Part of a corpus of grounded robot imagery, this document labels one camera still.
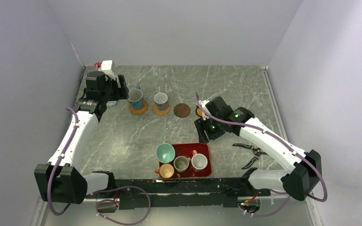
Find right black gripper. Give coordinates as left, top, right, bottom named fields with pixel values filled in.
left=194, top=114, right=225, bottom=144

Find blue white cup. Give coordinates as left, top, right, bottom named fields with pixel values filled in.
left=127, top=86, right=143, bottom=110

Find black orange smiley coaster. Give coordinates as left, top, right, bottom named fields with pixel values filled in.
left=195, top=107, right=203, bottom=118

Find dark wooden coaster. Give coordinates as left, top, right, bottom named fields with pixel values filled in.
left=173, top=103, right=191, bottom=118

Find woven rattan coaster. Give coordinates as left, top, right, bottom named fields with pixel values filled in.
left=128, top=99, right=149, bottom=115
left=152, top=103, right=171, bottom=116

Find red white cup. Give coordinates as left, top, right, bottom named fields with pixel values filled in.
left=191, top=150, right=208, bottom=172

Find small white cup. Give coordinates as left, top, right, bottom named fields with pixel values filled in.
left=154, top=92, right=168, bottom=111

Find teal green cup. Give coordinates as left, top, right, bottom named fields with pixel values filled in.
left=156, top=143, right=175, bottom=163

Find orange cup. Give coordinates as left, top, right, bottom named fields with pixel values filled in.
left=155, top=163, right=175, bottom=179

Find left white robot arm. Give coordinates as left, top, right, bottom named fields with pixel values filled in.
left=34, top=71, right=129, bottom=204

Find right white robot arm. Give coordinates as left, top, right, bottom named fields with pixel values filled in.
left=194, top=94, right=328, bottom=202

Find olive green cup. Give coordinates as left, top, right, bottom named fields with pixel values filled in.
left=173, top=156, right=191, bottom=173

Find clear plastic screw box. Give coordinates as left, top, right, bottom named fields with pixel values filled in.
left=106, top=101, right=117, bottom=107

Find red serving tray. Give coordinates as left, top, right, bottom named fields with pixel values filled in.
left=159, top=143, right=212, bottom=179

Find black pliers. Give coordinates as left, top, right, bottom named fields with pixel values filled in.
left=232, top=142, right=267, bottom=170

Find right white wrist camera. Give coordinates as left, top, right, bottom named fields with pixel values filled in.
left=198, top=100, right=210, bottom=121

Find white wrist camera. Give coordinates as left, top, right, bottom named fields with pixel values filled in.
left=94, top=60, right=115, bottom=79
left=198, top=100, right=210, bottom=121

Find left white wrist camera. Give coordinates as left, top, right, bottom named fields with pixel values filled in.
left=94, top=60, right=115, bottom=79

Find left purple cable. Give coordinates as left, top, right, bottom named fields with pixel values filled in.
left=47, top=107, right=151, bottom=226

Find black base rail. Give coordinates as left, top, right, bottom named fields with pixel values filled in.
left=86, top=176, right=271, bottom=210

